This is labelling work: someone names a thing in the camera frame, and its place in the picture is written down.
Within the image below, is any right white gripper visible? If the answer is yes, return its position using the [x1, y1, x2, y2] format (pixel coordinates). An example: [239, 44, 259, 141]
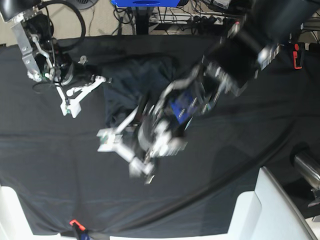
[56, 75, 108, 108]

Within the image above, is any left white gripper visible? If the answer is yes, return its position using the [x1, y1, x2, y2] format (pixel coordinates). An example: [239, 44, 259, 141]
[115, 107, 156, 185]

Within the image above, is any dark grey T-shirt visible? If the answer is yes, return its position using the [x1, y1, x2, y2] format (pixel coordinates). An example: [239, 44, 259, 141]
[101, 55, 179, 128]

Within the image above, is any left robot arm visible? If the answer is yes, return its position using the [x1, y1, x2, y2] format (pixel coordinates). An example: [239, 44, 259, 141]
[116, 0, 320, 183]

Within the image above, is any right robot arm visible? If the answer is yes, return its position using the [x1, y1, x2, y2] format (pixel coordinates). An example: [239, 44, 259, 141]
[0, 0, 107, 111]

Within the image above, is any black table cloth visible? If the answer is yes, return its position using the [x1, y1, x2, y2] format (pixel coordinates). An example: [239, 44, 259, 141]
[0, 45, 320, 238]

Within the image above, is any orange black clamp bottom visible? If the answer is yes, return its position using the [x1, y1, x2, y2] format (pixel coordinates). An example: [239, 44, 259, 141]
[69, 219, 91, 240]

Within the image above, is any orange black clamp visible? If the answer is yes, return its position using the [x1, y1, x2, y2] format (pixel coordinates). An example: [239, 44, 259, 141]
[292, 43, 305, 70]
[69, 219, 91, 240]

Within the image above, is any blue plastic bin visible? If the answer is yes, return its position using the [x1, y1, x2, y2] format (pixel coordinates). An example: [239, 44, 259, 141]
[111, 0, 180, 8]

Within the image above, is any black table leg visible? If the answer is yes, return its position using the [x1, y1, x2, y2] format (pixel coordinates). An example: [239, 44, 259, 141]
[133, 7, 154, 35]

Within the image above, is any white power strip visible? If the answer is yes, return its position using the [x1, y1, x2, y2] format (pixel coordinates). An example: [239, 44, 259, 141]
[149, 12, 225, 25]

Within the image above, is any white panel left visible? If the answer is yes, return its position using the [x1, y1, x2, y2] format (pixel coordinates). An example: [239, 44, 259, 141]
[0, 186, 61, 240]

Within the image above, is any white panel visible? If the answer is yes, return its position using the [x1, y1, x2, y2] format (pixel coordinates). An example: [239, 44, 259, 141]
[226, 167, 317, 240]
[0, 186, 61, 240]

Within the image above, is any white panel right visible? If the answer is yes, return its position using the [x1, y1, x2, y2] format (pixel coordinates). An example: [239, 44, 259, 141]
[226, 167, 317, 240]

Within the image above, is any shiny metal pole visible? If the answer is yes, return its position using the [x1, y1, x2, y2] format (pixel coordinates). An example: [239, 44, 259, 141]
[290, 149, 320, 190]

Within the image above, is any orange black clamp right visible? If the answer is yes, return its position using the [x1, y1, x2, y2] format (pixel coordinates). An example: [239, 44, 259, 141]
[292, 43, 305, 70]

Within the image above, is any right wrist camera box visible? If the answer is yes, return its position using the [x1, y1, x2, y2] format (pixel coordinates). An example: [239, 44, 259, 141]
[60, 101, 82, 118]

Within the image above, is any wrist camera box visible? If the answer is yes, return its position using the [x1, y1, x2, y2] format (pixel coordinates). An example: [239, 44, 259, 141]
[96, 128, 123, 152]
[60, 101, 82, 118]

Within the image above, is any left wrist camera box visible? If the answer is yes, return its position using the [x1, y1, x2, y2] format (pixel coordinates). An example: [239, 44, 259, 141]
[96, 128, 123, 152]

